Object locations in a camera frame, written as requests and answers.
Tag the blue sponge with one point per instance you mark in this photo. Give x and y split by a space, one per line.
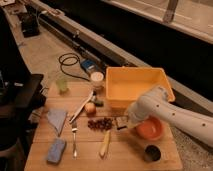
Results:
55 151

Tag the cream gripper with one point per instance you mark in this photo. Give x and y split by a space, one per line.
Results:
130 124

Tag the small metal cup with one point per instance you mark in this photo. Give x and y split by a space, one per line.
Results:
152 153

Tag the white handled knife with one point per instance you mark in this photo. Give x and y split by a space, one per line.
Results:
78 111

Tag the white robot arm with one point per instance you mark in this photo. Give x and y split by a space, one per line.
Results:
154 102

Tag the yellow plastic bin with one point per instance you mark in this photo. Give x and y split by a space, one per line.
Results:
125 84

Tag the blue power device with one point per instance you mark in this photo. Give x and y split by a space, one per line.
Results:
88 66

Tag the white cylindrical container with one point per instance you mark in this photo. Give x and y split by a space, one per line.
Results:
97 80

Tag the black white board eraser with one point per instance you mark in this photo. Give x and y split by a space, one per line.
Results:
121 122

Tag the silver fork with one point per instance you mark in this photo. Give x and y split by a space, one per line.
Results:
74 131

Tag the green plastic cup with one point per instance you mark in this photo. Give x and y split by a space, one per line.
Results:
62 85

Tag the red bowl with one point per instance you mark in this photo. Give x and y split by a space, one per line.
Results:
150 129

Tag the black side stand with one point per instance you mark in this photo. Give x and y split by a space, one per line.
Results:
16 105

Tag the black box on floor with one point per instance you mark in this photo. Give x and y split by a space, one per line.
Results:
29 25

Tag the grey folded cloth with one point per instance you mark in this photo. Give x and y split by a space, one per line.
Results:
57 117

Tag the small green object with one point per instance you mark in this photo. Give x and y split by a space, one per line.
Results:
97 102

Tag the bunch of dark grapes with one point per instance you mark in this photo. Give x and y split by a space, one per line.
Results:
100 124

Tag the yellow onion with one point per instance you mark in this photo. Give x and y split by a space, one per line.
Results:
90 108

